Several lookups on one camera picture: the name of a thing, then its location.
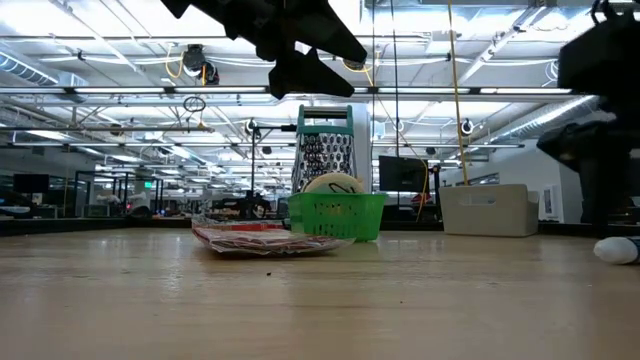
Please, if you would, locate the black power cable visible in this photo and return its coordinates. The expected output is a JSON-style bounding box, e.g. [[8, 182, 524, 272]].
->
[[388, 0, 401, 159]]

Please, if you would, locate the thin black hanging cable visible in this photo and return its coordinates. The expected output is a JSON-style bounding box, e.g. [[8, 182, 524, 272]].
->
[[370, 0, 377, 116]]

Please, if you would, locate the yellow cable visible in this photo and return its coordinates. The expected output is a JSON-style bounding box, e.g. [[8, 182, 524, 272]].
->
[[446, 0, 471, 187]]

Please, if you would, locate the small distant black monitor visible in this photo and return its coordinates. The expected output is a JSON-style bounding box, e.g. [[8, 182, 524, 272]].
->
[[12, 173, 50, 195]]

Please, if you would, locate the distant black robot station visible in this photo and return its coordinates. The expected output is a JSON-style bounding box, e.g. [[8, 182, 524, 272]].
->
[[212, 197, 274, 221]]

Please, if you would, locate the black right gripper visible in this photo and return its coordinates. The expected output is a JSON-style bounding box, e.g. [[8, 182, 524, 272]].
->
[[537, 12, 640, 226]]

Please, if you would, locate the red snack packet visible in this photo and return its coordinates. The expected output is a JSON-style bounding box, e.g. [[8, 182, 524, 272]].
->
[[191, 214, 357, 259]]

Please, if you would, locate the green plastic basket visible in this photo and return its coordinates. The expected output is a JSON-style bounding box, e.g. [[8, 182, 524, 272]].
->
[[286, 192, 389, 243]]

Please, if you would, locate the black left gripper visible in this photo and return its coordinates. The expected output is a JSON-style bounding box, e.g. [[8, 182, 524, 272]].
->
[[159, 0, 368, 100]]

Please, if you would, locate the light grey plastic bin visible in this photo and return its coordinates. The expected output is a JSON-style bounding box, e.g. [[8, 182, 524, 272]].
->
[[438, 184, 541, 238]]

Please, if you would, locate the teal handled metal box grater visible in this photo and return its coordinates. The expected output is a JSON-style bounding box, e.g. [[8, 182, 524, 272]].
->
[[291, 104, 357, 195]]

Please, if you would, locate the black pole stand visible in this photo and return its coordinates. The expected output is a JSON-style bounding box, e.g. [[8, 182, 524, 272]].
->
[[244, 119, 297, 201]]

